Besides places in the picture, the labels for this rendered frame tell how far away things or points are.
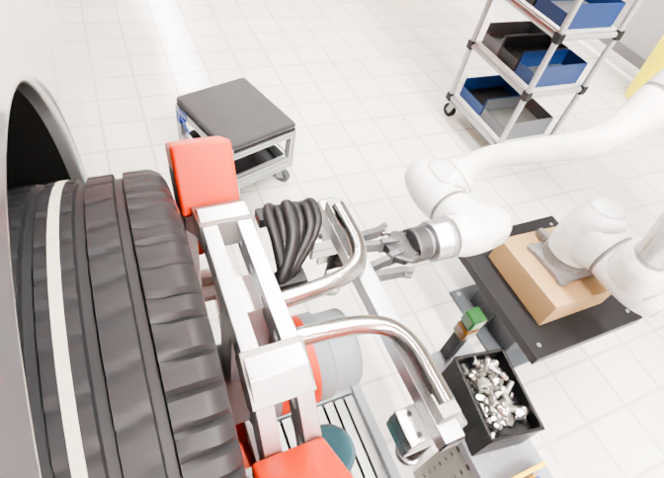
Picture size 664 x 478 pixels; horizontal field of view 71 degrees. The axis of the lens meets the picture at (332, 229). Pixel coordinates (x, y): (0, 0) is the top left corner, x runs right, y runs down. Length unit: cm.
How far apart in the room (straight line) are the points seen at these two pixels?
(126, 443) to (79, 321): 11
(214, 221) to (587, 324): 148
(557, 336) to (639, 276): 35
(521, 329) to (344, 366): 102
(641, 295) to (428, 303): 77
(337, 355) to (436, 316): 124
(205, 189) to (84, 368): 27
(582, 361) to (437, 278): 64
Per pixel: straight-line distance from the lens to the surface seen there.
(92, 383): 43
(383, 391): 173
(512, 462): 129
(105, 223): 51
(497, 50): 268
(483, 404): 119
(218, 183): 61
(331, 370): 72
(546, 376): 202
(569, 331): 177
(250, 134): 194
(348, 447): 85
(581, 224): 162
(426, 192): 109
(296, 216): 68
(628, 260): 154
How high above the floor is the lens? 155
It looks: 48 degrees down
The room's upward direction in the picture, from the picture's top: 14 degrees clockwise
